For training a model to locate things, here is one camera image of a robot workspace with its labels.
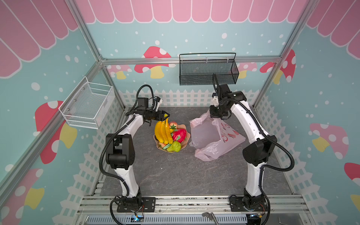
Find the black mesh wall basket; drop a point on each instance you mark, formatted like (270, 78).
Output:
(199, 68)

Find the white wire wall basket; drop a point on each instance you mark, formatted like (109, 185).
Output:
(88, 104)

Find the yellow banana bunch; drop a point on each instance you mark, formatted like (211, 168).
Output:
(162, 131)

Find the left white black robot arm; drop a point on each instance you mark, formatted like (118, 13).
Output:
(118, 156)

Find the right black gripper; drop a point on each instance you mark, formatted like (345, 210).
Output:
(216, 111)

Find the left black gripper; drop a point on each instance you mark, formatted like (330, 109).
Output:
(160, 115)

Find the red dragon fruit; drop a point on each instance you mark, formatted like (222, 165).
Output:
(179, 135)

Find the pink printed plastic bag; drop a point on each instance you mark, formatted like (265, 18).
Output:
(212, 138)

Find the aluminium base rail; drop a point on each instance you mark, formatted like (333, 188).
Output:
(197, 210)

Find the green custard apple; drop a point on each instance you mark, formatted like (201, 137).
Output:
(174, 147)

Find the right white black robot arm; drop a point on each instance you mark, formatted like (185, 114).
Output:
(257, 154)

